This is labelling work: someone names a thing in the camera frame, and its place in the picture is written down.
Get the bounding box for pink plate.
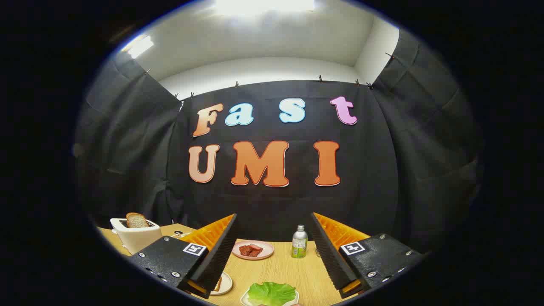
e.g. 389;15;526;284
232;240;275;260

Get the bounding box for white round plate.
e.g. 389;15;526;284
210;272;233;296

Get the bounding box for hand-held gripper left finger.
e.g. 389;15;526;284
129;213;238;299

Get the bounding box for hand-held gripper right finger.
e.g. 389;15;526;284
309;212;424;299

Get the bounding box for silver bottle with green label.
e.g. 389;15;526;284
292;225;308;259

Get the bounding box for white toaster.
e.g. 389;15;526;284
110;217;163;255

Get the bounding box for green lettuce leaf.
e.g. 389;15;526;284
248;282;297;306

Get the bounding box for large ceiling light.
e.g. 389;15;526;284
215;0;315;15

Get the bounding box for white rectangular dish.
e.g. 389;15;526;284
241;289;300;306

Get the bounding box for toasted bread slice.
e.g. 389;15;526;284
126;212;149;229

